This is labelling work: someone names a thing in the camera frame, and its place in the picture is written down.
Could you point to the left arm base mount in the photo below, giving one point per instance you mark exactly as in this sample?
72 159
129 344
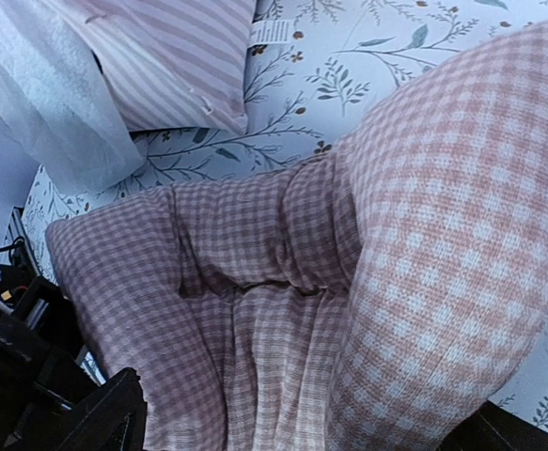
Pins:
40 342

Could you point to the floral tablecloth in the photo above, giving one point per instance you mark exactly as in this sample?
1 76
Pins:
316 69

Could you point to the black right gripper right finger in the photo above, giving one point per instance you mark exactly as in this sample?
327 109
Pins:
493 429

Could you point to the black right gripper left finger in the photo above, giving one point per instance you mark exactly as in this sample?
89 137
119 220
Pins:
112 418

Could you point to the pink gingham cushion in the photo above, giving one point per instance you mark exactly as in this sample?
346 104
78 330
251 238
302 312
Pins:
368 298

